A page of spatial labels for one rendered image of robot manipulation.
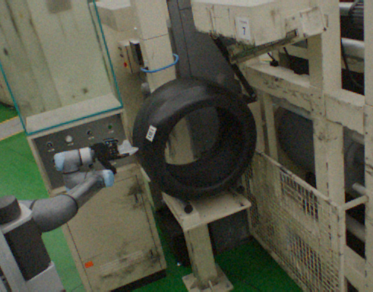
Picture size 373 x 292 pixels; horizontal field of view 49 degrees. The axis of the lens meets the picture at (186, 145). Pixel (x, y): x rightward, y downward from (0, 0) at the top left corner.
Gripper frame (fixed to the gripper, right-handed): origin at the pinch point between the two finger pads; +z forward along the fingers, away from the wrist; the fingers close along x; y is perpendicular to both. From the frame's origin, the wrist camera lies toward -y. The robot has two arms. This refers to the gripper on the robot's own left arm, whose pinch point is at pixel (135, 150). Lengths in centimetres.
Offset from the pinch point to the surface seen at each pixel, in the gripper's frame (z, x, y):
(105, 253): -18, 51, -88
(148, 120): 6.4, -5.3, 15.0
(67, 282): -46, 88, -129
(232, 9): 41, -21, 59
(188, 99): 23.7, -11.0, 23.2
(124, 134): 5, 57, -12
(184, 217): 17.2, -10.6, -34.6
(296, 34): 55, -44, 50
